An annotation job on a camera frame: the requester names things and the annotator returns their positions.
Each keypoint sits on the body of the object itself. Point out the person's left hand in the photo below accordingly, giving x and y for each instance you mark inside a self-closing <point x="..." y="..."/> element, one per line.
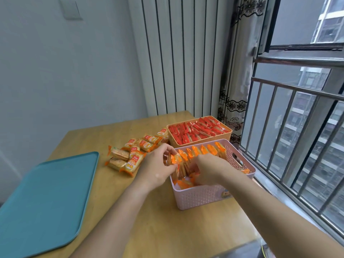
<point x="151" y="169"/>

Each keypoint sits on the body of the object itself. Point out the person's right hand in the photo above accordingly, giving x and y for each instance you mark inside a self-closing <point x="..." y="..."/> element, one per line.
<point x="212" y="167"/>

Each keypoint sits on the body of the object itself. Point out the person's right fingers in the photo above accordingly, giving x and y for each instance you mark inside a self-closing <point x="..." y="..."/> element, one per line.
<point x="196" y="170"/>

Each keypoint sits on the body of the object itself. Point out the person's left fingers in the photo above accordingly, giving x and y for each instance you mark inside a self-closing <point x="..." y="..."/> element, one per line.
<point x="167" y="150"/>

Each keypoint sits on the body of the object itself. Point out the orange biscuit packet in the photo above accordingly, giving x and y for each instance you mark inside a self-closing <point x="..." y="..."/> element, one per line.
<point x="174" y="159"/>

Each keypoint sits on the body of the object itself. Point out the person's right forearm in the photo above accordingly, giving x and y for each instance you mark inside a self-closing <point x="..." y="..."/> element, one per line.
<point x="276" y="212"/>

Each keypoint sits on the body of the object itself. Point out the person's left forearm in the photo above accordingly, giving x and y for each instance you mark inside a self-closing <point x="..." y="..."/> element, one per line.
<point x="115" y="220"/>

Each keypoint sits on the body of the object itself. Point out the orange plastic basket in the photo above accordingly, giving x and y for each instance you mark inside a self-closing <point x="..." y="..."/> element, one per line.
<point x="172" y="141"/>

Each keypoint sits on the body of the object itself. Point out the pink plastic basket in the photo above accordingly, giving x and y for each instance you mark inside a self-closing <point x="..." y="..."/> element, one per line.
<point x="204" y="196"/>

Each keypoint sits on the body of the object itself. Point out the row of orange packets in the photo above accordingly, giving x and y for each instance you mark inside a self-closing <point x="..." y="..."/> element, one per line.
<point x="212" y="149"/>

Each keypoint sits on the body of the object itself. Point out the rows of red packets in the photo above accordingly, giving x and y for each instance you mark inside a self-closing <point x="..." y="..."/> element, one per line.
<point x="196" y="131"/>

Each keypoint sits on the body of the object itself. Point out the pile of orange snack packs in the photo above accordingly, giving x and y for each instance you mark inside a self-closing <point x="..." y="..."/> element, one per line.
<point x="131" y="155"/>

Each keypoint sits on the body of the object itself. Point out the floral patterned curtain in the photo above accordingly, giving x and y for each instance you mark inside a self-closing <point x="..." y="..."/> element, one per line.
<point x="236" y="77"/>

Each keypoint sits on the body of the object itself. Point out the white panel radiator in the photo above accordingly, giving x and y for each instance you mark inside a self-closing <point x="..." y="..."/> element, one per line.
<point x="180" y="51"/>

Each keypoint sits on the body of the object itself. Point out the apartment building outside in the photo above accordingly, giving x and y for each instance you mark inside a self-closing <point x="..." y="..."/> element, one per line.
<point x="319" y="147"/>

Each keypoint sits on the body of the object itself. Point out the metal window railing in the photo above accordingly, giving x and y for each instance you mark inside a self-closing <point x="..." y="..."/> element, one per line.
<point x="295" y="89"/>

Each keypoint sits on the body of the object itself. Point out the teal plastic tray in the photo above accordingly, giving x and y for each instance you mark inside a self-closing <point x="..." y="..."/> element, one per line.
<point x="45" y="201"/>

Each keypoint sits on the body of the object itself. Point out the grey window frame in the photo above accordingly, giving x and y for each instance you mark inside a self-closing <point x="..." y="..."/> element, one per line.
<point x="271" y="24"/>

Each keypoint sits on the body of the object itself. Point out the white wall switch plate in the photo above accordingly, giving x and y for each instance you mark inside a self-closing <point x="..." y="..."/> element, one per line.
<point x="70" y="8"/>

